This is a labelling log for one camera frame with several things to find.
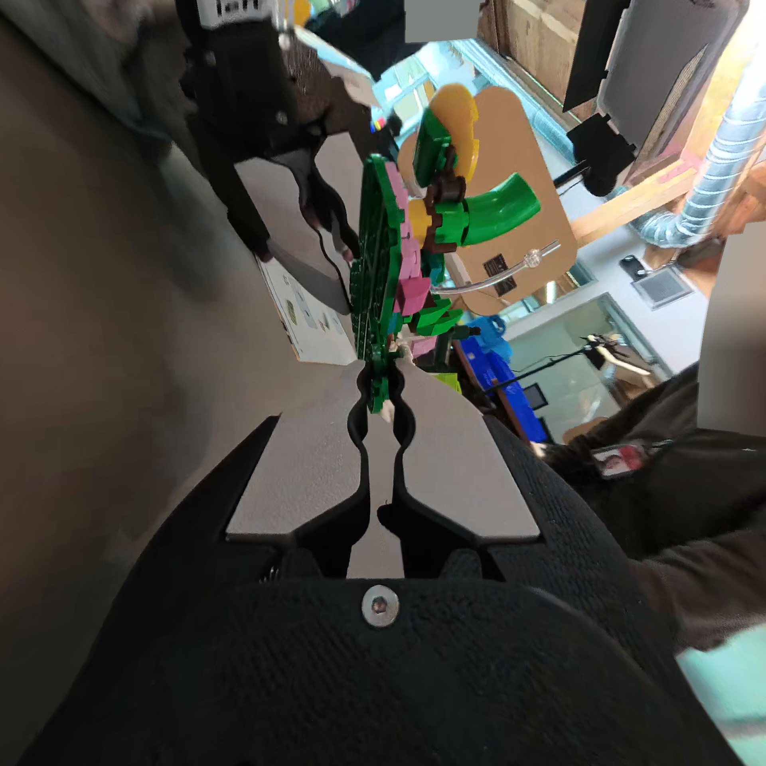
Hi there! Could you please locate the silver flexible duct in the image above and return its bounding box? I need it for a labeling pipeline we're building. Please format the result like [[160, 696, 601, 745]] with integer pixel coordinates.
[[631, 75, 766, 247]]

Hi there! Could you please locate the white floor vent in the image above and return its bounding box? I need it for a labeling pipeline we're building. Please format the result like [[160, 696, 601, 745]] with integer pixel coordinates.
[[633, 265, 696, 310]]

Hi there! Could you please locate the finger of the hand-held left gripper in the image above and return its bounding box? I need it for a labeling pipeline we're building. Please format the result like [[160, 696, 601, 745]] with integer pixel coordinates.
[[299, 132, 367, 264], [235, 151, 354, 317]]

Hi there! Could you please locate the blue plastic bin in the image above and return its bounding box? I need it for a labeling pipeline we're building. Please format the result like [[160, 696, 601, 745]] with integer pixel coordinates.
[[454, 316, 550, 445]]

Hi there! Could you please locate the lego instruction booklet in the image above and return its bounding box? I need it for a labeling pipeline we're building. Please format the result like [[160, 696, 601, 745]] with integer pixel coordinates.
[[256, 254, 361, 367]]

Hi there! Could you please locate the black microphone stand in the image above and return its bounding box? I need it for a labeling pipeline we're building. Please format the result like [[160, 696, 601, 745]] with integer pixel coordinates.
[[484, 333, 654, 397]]

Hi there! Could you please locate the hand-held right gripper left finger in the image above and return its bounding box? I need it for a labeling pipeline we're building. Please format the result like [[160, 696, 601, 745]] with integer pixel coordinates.
[[225, 361, 368, 543]]

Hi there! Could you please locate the metal framed glass door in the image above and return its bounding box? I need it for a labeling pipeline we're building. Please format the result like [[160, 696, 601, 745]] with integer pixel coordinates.
[[503, 292, 676, 445]]

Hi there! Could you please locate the person's dark jacket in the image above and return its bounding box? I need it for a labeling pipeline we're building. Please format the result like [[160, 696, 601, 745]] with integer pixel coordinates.
[[537, 362, 766, 654]]

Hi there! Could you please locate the green pink yellow lego model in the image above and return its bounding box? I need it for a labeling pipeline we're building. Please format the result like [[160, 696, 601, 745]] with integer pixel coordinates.
[[349, 83, 565, 415]]

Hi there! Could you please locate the wooden beam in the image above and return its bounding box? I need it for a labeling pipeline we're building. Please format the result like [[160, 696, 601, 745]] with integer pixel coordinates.
[[570, 160, 700, 247]]

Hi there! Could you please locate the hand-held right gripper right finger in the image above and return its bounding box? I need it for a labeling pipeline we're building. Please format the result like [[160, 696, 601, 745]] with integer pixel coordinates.
[[394, 361, 543, 547]]

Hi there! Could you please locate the red white badge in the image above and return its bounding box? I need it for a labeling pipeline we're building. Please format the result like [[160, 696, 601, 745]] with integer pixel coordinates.
[[589, 442, 652, 481]]

